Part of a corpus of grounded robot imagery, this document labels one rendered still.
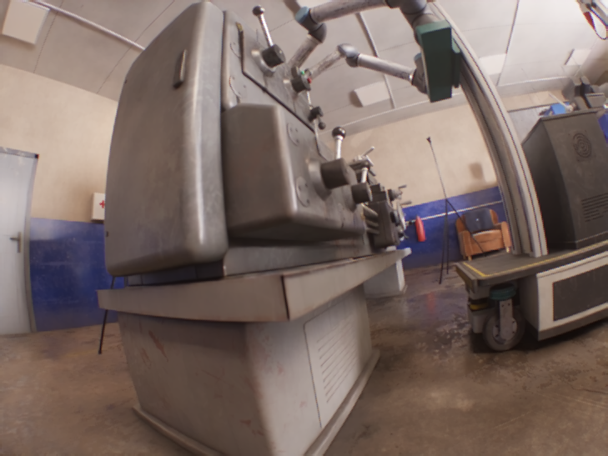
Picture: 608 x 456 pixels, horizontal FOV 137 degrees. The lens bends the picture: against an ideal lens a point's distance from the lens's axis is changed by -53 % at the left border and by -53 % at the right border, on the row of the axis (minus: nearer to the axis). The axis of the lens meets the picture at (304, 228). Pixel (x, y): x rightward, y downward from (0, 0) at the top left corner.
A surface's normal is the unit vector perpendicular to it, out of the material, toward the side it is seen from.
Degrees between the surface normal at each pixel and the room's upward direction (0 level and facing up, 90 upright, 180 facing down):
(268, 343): 90
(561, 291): 90
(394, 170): 90
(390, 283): 90
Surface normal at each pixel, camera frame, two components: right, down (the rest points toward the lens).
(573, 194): -0.48, -0.06
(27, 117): 0.88, -0.20
